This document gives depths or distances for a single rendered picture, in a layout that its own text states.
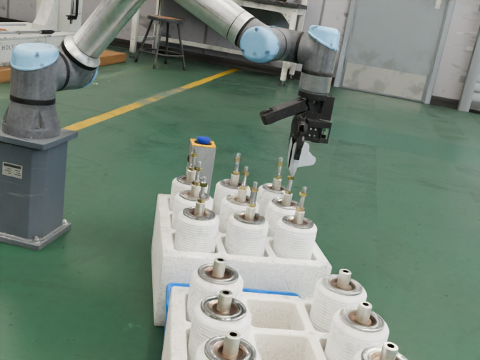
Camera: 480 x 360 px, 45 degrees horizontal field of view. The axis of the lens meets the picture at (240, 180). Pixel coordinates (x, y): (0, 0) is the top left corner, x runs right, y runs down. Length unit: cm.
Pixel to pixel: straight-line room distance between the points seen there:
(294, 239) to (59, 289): 58
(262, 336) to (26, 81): 91
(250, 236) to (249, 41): 43
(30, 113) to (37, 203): 24
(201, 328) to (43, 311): 54
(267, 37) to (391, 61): 503
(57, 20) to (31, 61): 335
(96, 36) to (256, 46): 54
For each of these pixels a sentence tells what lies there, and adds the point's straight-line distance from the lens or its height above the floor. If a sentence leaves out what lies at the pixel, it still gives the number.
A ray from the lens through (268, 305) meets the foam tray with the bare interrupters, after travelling 116.
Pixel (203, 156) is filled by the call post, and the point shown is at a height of 28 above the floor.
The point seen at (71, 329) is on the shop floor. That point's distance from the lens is 133.
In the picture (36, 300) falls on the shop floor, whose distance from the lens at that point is 144.
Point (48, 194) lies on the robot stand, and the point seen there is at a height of 14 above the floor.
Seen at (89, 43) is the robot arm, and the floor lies 55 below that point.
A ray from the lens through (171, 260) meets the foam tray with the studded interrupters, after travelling 128.
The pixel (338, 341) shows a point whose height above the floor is 22.
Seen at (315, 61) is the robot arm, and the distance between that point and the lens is 137.
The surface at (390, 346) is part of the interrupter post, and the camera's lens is 92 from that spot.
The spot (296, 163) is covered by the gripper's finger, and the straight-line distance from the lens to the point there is 141.
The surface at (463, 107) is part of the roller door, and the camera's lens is 626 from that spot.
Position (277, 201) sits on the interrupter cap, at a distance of 148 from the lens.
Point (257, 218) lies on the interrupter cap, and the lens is 134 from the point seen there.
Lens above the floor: 73
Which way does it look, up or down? 17 degrees down
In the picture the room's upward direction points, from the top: 9 degrees clockwise
